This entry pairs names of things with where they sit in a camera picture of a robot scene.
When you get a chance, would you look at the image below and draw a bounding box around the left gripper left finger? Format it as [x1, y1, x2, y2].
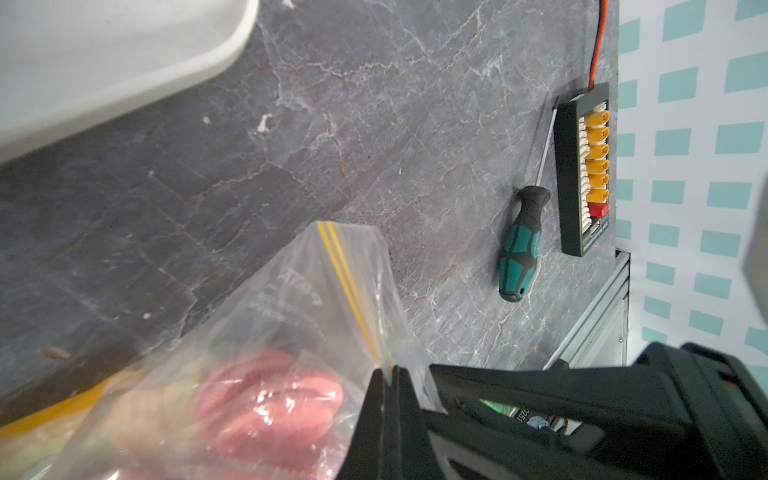
[336, 367, 444, 480]

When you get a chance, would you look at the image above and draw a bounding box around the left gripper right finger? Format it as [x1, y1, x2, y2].
[426, 343, 767, 479]

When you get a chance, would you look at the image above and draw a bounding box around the ziploc bag of cookies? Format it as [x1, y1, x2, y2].
[1, 221, 441, 479]

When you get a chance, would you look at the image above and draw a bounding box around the green black screwdriver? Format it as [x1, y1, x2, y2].
[498, 106, 558, 303]

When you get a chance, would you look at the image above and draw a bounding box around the black connector board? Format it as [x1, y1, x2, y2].
[554, 83, 611, 257]

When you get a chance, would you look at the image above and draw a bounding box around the white rectangular tray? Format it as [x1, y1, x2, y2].
[1, 1, 260, 162]

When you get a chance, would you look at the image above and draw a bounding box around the red black wire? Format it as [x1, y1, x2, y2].
[587, 0, 610, 92]

